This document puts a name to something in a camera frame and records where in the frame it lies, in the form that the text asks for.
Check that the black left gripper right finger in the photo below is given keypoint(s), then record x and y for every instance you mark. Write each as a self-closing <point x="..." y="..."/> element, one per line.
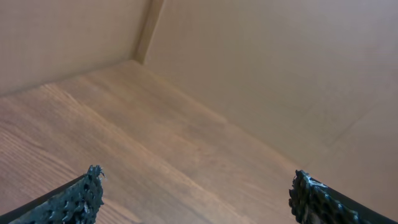
<point x="313" y="202"/>

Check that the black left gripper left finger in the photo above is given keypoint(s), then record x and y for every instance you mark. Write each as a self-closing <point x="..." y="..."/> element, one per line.
<point x="76" y="202"/>

